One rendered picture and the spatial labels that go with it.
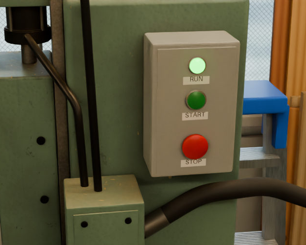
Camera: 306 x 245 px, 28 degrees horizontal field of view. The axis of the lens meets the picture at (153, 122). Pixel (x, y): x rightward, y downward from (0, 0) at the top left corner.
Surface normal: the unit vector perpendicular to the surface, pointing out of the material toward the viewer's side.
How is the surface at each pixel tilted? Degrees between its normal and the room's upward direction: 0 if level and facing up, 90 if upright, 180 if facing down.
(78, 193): 0
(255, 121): 90
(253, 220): 90
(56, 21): 90
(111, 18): 90
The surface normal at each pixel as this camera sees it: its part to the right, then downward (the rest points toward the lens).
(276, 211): 0.26, 0.20
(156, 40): 0.01, -0.94
